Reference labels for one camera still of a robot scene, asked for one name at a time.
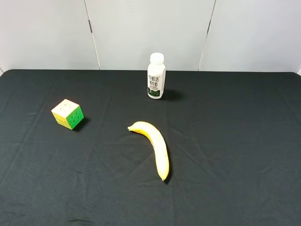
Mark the multicoloured puzzle cube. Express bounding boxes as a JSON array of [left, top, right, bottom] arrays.
[[51, 99, 84, 130]]

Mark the yellow banana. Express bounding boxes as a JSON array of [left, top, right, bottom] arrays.
[[127, 121, 169, 181]]

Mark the white milk bottle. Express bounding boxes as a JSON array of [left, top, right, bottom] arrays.
[[147, 53, 166, 99]]

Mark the black tablecloth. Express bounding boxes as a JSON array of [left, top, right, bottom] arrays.
[[0, 70, 301, 226]]

